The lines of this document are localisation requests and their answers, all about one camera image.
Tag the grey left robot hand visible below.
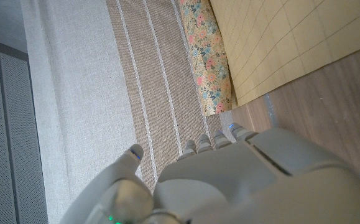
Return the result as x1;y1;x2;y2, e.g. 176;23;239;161
58;122;360;224

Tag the floral wrapping paper sheet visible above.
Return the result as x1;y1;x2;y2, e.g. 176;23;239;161
178;0;360;116

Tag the beige striped backdrop cloth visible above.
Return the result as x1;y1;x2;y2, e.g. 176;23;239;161
19;0;238;224

